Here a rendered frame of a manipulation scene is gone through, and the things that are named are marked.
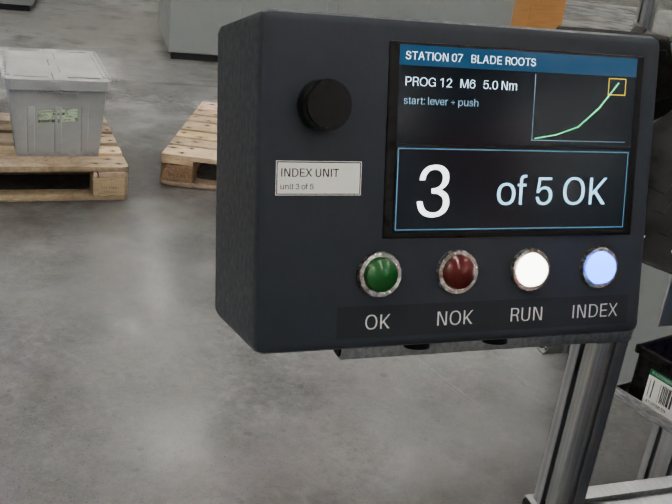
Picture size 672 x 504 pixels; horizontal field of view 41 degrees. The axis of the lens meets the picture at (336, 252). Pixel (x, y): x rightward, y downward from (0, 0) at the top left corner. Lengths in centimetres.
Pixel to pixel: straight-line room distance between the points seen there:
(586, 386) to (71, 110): 323
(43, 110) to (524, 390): 218
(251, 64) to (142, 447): 183
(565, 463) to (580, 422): 4
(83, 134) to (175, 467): 194
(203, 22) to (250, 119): 610
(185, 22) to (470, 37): 609
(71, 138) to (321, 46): 336
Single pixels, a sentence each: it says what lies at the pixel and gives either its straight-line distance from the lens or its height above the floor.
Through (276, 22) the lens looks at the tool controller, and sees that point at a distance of 49.
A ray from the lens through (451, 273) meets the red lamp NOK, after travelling 53.
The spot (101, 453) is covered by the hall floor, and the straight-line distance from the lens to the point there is 225.
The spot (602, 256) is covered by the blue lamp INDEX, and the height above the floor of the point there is 113.
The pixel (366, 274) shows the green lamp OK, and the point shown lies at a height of 112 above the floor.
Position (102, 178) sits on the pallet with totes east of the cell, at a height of 10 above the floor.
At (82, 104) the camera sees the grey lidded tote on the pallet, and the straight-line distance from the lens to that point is 378.
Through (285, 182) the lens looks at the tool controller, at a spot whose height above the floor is 117.
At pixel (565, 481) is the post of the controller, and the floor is 90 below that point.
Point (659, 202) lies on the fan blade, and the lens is 121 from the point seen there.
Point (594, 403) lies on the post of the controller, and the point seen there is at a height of 97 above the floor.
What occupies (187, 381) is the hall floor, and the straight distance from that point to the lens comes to 253.
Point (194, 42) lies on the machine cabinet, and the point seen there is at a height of 13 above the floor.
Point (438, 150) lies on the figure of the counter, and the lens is 52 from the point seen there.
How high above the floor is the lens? 132
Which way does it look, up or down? 23 degrees down
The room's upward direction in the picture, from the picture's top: 7 degrees clockwise
